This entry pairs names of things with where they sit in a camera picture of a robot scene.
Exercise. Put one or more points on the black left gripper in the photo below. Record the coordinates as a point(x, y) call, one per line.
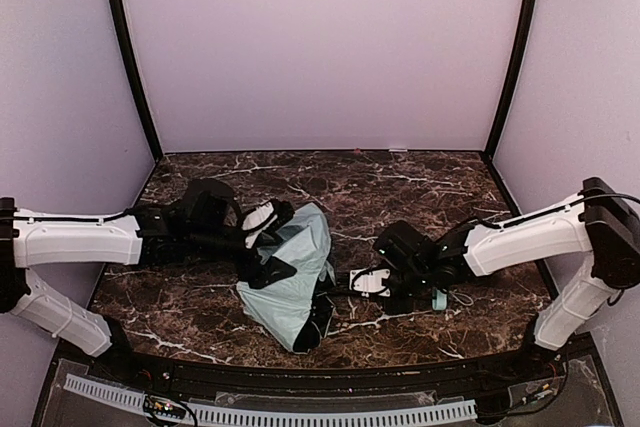
point(254, 257)

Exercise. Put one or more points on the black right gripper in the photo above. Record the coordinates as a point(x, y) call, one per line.
point(345, 290)

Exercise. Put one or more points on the mint green folding umbrella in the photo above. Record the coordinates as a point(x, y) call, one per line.
point(296, 311)

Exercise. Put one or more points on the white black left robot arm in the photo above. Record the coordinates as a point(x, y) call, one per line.
point(139, 235)

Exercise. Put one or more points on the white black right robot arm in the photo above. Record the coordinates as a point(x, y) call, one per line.
point(597, 222)

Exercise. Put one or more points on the white slotted cable duct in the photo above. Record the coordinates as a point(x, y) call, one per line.
point(259, 410)

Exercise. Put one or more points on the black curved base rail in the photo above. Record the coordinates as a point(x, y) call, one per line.
point(495, 379)

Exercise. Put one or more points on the right black corner post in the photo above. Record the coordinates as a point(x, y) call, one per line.
point(512, 74)

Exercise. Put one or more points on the black corner post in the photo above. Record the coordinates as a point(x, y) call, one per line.
point(128, 57)
point(512, 74)

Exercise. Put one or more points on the left black corner post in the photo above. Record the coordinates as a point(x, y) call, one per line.
point(128, 57)

